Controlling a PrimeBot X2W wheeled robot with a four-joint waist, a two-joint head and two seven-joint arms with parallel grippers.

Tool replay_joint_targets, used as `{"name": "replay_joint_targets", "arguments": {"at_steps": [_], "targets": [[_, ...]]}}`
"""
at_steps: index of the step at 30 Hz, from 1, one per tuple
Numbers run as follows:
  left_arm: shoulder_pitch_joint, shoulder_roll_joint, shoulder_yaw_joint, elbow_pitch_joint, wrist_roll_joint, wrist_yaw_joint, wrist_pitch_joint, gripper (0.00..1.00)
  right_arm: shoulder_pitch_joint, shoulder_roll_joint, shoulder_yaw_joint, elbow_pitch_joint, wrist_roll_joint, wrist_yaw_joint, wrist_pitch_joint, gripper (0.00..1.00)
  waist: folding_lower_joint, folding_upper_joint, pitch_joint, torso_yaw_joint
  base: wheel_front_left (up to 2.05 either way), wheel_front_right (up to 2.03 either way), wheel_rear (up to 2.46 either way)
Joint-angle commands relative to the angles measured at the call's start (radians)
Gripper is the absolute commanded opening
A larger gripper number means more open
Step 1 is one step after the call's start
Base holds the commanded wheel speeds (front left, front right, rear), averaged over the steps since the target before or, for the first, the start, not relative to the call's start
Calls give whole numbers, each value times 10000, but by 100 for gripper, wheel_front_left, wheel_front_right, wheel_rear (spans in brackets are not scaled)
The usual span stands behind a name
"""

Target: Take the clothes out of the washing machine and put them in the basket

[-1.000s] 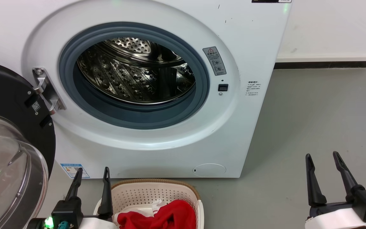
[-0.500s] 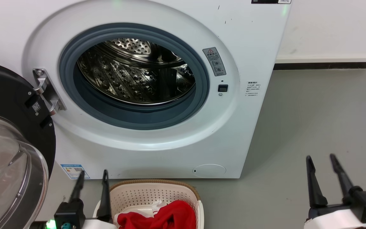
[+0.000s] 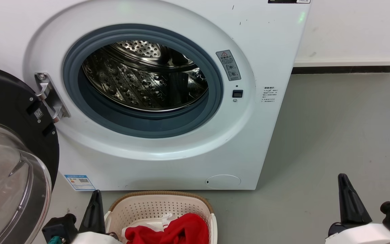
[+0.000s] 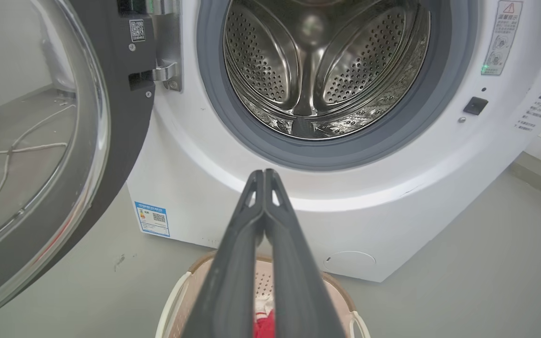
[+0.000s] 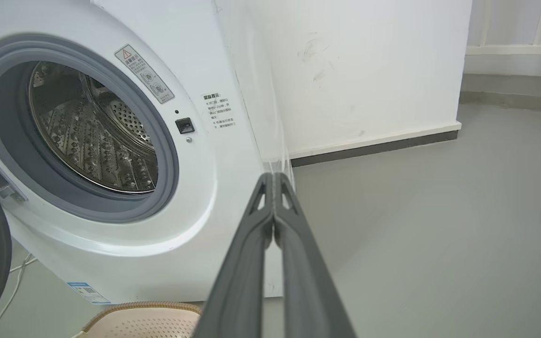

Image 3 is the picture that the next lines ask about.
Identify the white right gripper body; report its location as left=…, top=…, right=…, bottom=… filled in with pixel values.
left=325, top=223, right=390, bottom=244

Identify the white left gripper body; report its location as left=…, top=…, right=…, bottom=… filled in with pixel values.
left=71, top=231, right=123, bottom=244

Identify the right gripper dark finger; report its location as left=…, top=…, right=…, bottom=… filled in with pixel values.
left=338, top=174, right=372, bottom=225

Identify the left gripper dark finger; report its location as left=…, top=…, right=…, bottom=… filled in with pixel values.
left=79, top=190, right=106, bottom=233

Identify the red garment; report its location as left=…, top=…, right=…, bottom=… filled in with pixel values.
left=125, top=213, right=210, bottom=244

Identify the white garment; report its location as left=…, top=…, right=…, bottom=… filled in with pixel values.
left=122, top=213, right=175, bottom=238

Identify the cream perforated laundry basket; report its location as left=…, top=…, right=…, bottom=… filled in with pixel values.
left=104, top=190, right=218, bottom=244

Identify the stainless steel washing machine drum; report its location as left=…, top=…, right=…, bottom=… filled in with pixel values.
left=82, top=40, right=209, bottom=112

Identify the washing machine door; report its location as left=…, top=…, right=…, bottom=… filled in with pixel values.
left=0, top=64, right=60, bottom=244

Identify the blue energy label sticker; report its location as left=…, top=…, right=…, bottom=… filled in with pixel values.
left=64, top=175, right=95, bottom=191

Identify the grey rubber door gasket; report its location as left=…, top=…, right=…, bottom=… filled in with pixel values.
left=62, top=24, right=224, bottom=139

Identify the white front-load washing machine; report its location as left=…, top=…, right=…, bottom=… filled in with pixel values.
left=0, top=0, right=312, bottom=191

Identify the silver metal door hinge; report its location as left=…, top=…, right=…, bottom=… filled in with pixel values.
left=35, top=72, right=71, bottom=123

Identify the round white filter cover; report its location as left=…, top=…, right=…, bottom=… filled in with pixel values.
left=205, top=175, right=241, bottom=189

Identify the grey warning sticker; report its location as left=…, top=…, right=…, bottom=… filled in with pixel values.
left=216, top=50, right=241, bottom=81

